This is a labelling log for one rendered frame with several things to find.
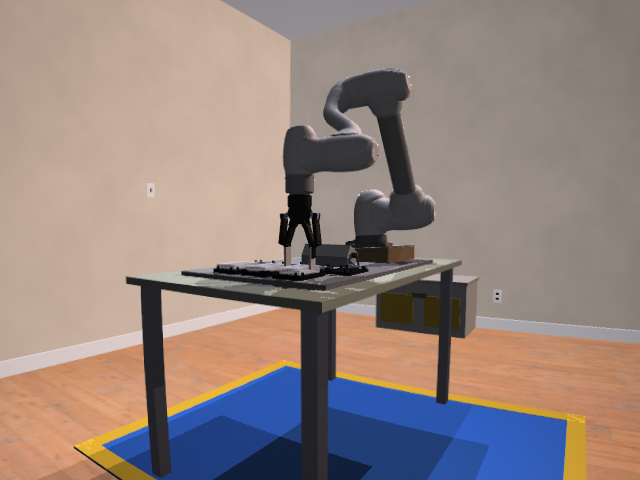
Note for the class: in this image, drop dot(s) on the grey button panel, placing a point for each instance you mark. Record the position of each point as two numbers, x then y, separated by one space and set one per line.
335 255

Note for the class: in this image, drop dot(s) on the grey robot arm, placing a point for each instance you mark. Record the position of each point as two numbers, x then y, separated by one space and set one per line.
349 150

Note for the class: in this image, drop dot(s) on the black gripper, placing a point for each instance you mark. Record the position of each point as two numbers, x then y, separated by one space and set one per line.
300 211

